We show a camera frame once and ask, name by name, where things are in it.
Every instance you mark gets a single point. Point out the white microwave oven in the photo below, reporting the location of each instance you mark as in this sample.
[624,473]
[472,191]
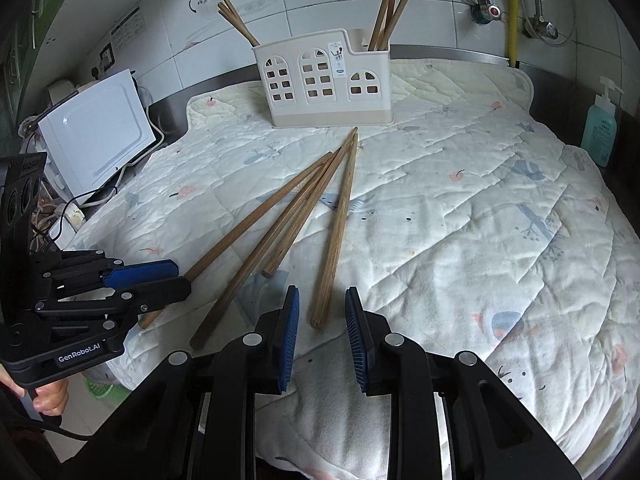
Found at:
[95,130]

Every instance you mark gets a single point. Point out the person's left hand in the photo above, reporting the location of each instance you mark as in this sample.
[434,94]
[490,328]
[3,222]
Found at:
[50,400]

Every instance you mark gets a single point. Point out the green plastic basket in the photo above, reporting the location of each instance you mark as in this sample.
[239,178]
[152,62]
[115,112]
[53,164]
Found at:
[102,389]

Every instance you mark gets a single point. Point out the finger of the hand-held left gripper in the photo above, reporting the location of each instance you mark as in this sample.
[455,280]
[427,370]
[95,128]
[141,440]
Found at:
[160,292]
[140,272]

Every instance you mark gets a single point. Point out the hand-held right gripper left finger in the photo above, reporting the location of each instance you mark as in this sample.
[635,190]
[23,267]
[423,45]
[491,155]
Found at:
[290,340]

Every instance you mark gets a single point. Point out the white wall label sticker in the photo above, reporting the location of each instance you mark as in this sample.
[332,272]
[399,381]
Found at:
[126,27]

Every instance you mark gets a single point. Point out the black wall socket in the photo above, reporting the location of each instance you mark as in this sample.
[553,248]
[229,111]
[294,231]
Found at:
[105,58]

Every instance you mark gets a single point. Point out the metal water valve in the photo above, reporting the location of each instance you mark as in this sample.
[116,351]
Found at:
[484,11]
[542,29]

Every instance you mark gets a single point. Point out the white quilted mat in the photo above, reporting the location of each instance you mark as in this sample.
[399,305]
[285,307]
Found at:
[450,220]

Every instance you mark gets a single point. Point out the white power strip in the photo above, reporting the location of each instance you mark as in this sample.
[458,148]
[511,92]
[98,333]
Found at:
[67,216]

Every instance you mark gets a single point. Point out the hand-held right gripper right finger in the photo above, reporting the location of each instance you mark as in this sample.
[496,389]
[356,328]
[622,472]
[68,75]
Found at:
[357,345]

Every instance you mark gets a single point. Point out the cream plastic utensil holder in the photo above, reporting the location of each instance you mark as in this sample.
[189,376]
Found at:
[320,105]

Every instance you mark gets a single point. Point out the brown wooden chopstick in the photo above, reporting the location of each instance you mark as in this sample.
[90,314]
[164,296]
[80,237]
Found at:
[245,18]
[261,260]
[384,2]
[235,24]
[260,220]
[402,7]
[240,19]
[336,235]
[306,210]
[390,4]

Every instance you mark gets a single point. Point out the green soap dispenser bottle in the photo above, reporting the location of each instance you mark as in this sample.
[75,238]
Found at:
[602,132]

